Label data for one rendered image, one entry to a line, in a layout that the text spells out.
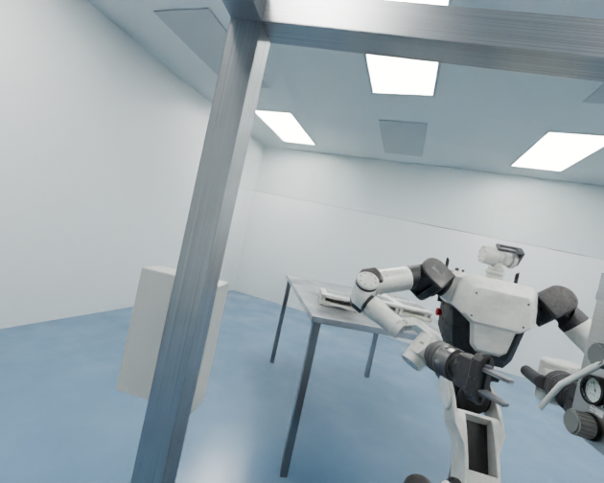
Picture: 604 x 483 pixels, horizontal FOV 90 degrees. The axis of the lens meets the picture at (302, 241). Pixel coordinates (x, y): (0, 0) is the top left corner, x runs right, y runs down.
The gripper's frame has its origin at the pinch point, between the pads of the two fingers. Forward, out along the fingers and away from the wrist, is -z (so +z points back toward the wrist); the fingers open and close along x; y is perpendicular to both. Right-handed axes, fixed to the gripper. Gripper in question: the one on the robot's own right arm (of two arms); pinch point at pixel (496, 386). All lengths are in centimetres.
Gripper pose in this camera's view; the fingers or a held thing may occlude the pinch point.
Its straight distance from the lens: 92.0
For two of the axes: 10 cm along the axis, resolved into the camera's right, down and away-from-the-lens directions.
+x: -2.1, 9.8, -0.1
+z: -3.8, -0.8, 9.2
